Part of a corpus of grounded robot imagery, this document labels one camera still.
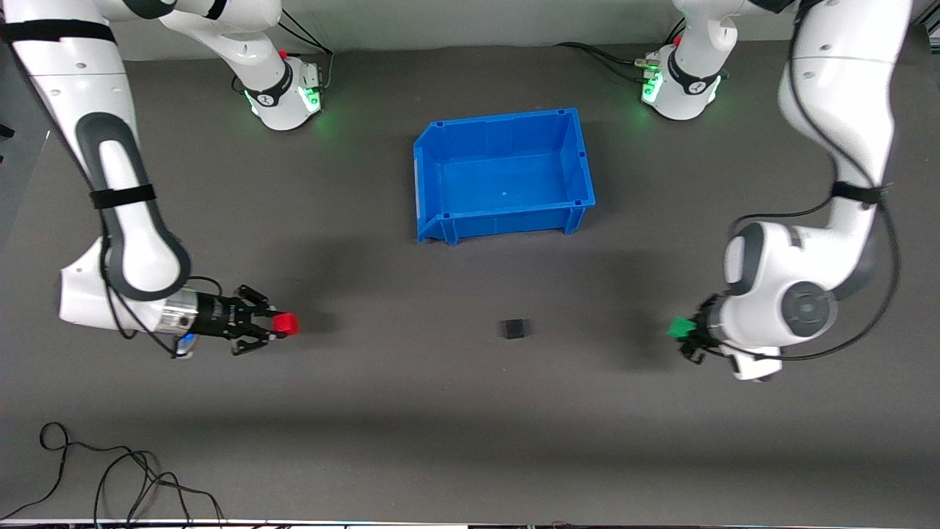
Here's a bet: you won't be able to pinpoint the blue plastic storage bin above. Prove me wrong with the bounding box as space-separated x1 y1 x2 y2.
413 108 596 245

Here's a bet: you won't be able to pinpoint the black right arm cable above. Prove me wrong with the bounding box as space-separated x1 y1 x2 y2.
99 220 225 361

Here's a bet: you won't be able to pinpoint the black velcro strap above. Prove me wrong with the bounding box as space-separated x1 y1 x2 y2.
90 184 157 211
0 21 117 45
831 181 886 206

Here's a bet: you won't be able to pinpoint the thin black loose cable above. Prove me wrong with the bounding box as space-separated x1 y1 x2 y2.
0 422 227 527

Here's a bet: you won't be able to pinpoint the black right arm base cables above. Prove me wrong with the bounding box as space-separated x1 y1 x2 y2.
275 13 336 93

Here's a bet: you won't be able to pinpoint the black arm base cables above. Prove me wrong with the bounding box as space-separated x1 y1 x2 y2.
275 13 336 93
554 22 687 83

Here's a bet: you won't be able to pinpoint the black left arm base cables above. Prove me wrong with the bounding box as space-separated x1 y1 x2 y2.
554 22 687 83

